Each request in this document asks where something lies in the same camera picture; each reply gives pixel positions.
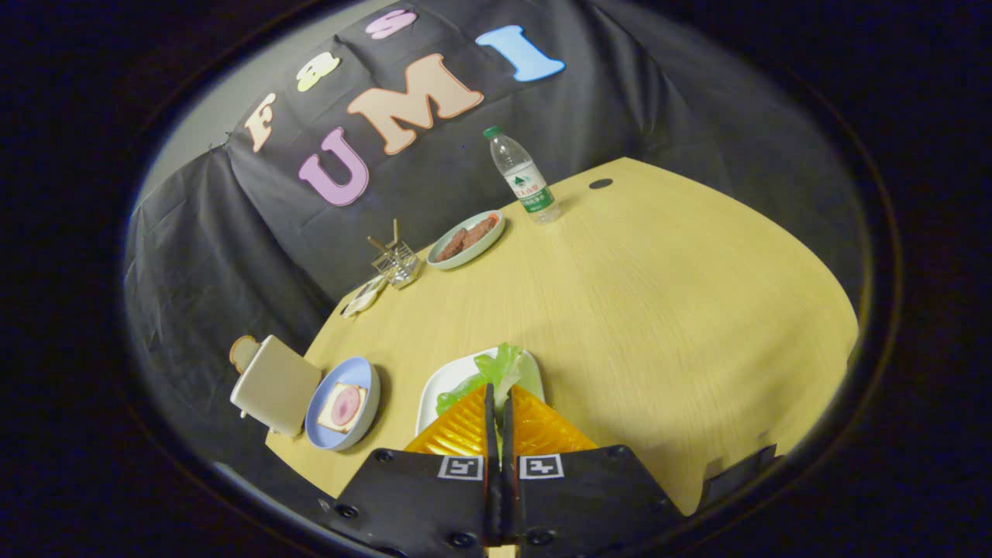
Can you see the brown meat patty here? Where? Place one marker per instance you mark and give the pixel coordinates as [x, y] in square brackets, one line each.
[479, 229]
[452, 244]

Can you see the dark oval table grommet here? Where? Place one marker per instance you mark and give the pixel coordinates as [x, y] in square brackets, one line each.
[601, 184]

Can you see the black backdrop cloth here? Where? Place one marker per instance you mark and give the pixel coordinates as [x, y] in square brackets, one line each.
[620, 101]

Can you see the pink ham slice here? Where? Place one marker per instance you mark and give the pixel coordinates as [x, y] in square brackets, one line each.
[346, 404]

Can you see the white square plate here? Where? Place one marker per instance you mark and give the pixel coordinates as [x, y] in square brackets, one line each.
[446, 384]

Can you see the cream toy toaster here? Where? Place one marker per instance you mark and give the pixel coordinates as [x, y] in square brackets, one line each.
[279, 387]

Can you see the clear plastic water bottle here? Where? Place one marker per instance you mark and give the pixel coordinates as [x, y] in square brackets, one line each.
[527, 182]

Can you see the white bread slice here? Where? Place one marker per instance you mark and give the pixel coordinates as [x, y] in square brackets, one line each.
[329, 418]

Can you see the light green plate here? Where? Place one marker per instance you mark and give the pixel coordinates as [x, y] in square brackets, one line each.
[484, 240]

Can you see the bread slice with brown crust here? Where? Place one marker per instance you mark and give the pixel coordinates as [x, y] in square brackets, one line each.
[243, 353]

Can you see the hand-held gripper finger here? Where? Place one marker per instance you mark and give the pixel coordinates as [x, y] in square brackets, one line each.
[490, 434]
[508, 434]

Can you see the blue plate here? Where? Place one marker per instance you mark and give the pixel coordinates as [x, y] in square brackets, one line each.
[364, 372]

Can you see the green lettuce leaf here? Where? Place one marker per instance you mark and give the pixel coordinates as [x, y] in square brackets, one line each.
[496, 368]

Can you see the small white dish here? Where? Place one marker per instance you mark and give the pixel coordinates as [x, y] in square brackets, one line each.
[364, 297]

